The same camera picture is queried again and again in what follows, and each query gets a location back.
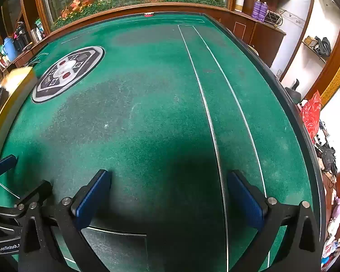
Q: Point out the red plastic bag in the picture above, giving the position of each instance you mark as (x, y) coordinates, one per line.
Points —
(311, 116)

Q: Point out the blue thermos jug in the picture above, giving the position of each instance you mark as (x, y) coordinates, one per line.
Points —
(10, 49)

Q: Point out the yellowish small box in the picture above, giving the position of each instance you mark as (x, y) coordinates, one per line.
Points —
(309, 40)

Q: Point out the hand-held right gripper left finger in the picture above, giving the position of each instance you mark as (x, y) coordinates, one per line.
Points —
(92, 201)

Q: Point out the yellow rimmed cardboard box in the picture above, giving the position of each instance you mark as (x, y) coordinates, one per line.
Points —
(14, 99)

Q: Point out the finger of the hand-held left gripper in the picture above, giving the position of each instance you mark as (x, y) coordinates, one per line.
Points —
(41, 191)
(2, 165)

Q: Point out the pink white plush toy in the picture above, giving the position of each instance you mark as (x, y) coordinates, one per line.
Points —
(336, 215)

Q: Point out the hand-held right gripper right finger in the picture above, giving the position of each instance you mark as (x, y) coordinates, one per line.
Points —
(245, 201)

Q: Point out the black curved object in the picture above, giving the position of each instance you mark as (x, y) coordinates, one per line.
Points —
(293, 92)

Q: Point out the small red item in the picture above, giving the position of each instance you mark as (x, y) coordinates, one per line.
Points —
(148, 14)

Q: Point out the green plastic bag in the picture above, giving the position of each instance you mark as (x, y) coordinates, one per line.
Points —
(0, 50)

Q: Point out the round table control panel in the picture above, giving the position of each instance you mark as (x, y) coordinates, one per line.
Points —
(68, 70)

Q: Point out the artificial flower glass display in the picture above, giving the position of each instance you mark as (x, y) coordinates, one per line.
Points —
(102, 5)

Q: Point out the green white packet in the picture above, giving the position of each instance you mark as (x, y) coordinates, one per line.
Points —
(40, 29)

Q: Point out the black bag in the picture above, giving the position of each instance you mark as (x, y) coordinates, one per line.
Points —
(323, 46)

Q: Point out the steel flask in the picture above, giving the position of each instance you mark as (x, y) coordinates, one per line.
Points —
(34, 34)

